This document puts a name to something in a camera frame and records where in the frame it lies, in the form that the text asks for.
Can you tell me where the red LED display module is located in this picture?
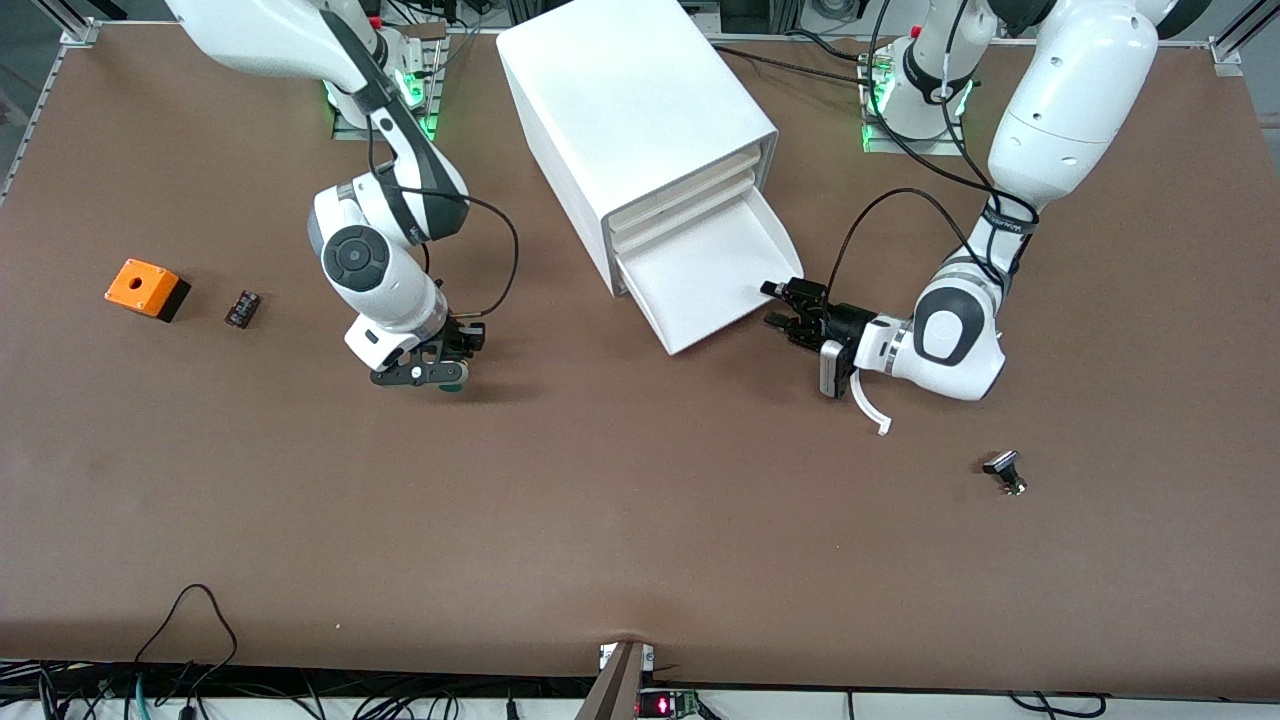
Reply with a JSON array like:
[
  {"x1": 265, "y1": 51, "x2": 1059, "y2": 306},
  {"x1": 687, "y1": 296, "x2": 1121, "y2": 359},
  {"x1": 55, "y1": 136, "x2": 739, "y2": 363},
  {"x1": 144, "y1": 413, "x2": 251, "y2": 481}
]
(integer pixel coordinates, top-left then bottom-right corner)
[{"x1": 638, "y1": 688, "x2": 701, "y2": 720}]

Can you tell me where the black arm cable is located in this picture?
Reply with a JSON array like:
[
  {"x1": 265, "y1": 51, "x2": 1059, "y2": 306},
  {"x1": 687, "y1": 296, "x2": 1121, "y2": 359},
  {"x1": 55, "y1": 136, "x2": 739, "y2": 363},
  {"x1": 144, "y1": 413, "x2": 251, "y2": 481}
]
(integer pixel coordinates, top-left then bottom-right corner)
[
  {"x1": 368, "y1": 110, "x2": 521, "y2": 319},
  {"x1": 828, "y1": 0, "x2": 1041, "y2": 306}
]

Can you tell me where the grey camera mount wedge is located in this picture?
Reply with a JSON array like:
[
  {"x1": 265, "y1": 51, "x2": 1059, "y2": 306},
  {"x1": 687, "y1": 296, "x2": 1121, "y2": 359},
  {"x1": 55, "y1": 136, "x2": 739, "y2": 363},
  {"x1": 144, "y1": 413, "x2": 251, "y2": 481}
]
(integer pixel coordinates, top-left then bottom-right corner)
[{"x1": 575, "y1": 640, "x2": 656, "y2": 720}]

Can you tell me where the orange button box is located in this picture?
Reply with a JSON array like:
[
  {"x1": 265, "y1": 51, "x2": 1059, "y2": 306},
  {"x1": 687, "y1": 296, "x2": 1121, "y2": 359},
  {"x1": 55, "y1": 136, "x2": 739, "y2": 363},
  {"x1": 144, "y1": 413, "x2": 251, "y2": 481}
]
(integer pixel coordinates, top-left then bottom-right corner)
[{"x1": 104, "y1": 259, "x2": 192, "y2": 323}]

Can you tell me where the black headed switch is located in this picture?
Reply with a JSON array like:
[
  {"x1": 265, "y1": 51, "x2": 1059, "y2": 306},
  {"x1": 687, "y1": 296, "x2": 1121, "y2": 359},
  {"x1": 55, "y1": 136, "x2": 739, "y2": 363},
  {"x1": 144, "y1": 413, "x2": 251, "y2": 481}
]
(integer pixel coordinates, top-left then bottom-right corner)
[{"x1": 981, "y1": 450, "x2": 1028, "y2": 497}]

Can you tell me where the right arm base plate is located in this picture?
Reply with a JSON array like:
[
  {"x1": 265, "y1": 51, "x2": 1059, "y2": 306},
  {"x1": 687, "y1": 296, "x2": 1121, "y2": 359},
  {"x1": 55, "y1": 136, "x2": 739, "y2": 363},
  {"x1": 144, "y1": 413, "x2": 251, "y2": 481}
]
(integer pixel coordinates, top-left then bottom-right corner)
[{"x1": 332, "y1": 25, "x2": 443, "y2": 143}]

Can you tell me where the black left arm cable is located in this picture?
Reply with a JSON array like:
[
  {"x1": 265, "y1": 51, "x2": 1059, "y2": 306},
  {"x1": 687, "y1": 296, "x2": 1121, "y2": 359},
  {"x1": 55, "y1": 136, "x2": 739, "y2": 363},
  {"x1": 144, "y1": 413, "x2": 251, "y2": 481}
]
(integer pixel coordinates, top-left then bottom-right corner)
[{"x1": 828, "y1": 0, "x2": 1041, "y2": 306}]

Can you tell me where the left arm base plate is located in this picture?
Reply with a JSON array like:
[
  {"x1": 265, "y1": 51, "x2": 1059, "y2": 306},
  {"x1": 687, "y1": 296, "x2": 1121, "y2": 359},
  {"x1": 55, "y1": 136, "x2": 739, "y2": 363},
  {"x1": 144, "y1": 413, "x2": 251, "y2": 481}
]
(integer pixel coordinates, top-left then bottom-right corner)
[{"x1": 862, "y1": 115, "x2": 968, "y2": 157}]

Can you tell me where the thin black looped cable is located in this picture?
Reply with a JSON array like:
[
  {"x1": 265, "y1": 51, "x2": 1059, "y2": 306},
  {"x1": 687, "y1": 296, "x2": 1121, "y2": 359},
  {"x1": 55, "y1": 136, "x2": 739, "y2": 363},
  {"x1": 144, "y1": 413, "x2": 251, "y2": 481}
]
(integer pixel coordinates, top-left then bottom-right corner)
[{"x1": 133, "y1": 585, "x2": 239, "y2": 693}]

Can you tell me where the black cable tangle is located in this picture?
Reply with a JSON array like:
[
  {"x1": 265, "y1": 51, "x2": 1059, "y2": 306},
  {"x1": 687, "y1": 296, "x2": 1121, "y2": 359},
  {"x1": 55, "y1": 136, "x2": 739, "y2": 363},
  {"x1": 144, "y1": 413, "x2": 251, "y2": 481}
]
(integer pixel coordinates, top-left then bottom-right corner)
[{"x1": 0, "y1": 660, "x2": 601, "y2": 720}]

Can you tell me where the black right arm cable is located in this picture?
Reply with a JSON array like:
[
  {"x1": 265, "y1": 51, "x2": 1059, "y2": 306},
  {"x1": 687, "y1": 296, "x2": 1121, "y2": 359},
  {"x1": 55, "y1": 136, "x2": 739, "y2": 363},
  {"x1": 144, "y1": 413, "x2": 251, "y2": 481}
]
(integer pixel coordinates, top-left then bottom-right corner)
[{"x1": 368, "y1": 110, "x2": 521, "y2": 319}]

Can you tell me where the black sagging cable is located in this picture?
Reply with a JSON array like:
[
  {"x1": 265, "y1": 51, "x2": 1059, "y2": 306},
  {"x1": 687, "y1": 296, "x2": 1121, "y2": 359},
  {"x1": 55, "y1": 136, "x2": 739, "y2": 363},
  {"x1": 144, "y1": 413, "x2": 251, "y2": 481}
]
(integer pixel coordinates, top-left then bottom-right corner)
[{"x1": 1005, "y1": 692, "x2": 1106, "y2": 719}]

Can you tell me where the white curved plastic strip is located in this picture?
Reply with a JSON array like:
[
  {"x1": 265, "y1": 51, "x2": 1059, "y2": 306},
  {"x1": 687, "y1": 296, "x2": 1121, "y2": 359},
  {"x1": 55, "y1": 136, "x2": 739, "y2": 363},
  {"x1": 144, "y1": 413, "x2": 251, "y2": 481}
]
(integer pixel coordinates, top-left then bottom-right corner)
[{"x1": 850, "y1": 370, "x2": 893, "y2": 437}]

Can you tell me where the black table cable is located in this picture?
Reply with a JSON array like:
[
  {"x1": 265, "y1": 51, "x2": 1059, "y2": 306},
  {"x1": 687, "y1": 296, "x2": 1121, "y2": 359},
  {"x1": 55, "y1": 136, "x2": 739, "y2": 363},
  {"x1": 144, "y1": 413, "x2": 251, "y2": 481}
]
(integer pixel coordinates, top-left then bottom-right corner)
[
  {"x1": 785, "y1": 28, "x2": 876, "y2": 63},
  {"x1": 712, "y1": 42, "x2": 881, "y2": 87}
]

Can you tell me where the white lowest cabinet drawer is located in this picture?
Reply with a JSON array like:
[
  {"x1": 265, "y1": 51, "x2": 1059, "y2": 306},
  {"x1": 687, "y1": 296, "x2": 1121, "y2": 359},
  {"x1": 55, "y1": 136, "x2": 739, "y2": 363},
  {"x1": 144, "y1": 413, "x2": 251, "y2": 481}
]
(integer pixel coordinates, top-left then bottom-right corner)
[{"x1": 614, "y1": 188, "x2": 804, "y2": 357}]

